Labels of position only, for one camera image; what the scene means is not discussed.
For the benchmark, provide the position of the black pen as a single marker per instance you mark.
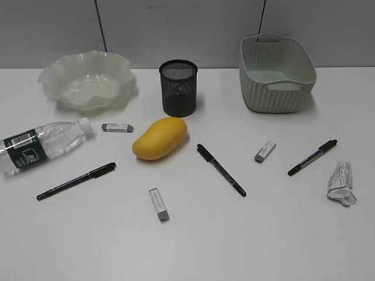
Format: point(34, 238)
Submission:
point(98, 172)
point(321, 150)
point(210, 159)

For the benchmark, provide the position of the yellow mango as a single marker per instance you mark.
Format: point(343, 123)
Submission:
point(160, 139)

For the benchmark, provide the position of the waste paper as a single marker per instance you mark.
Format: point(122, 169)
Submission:
point(340, 184)

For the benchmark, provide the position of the clear plastic water bottle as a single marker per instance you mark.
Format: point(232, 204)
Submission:
point(42, 143)

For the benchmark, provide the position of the black mesh pen holder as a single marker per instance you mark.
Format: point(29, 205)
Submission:
point(178, 87)

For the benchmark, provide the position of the grey eraser front centre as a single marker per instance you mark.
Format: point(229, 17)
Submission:
point(159, 205)

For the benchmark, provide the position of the grey eraser right side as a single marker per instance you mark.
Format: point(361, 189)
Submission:
point(264, 151)

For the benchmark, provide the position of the grey eraser near plate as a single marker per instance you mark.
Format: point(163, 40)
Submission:
point(121, 128)

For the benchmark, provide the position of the green wavy glass plate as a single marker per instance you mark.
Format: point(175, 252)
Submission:
point(90, 81)

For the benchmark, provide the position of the green woven plastic basket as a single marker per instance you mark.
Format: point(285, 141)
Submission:
point(276, 73)

